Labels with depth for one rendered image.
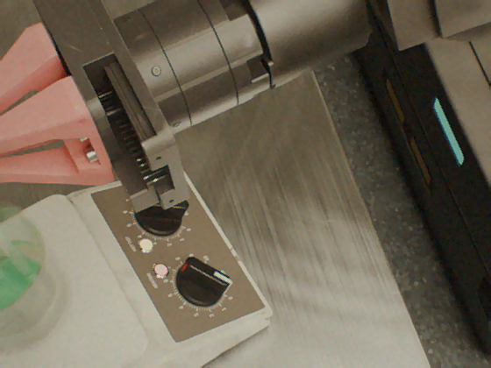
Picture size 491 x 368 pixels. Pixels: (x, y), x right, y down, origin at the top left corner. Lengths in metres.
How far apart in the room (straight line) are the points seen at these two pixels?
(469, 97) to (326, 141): 0.50
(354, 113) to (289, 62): 1.14
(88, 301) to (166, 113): 0.20
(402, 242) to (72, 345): 0.96
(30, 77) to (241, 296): 0.26
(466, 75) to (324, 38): 0.78
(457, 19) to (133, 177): 0.15
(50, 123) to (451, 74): 0.85
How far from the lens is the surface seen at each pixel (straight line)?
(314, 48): 0.43
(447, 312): 1.46
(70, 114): 0.40
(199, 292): 0.61
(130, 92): 0.40
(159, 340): 0.59
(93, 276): 0.58
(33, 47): 0.41
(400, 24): 0.42
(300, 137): 0.71
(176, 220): 0.63
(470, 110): 1.18
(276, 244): 0.67
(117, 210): 0.63
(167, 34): 0.41
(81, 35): 0.41
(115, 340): 0.57
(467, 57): 1.21
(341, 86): 1.59
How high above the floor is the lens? 1.38
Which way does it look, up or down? 66 degrees down
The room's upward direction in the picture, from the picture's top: 7 degrees counter-clockwise
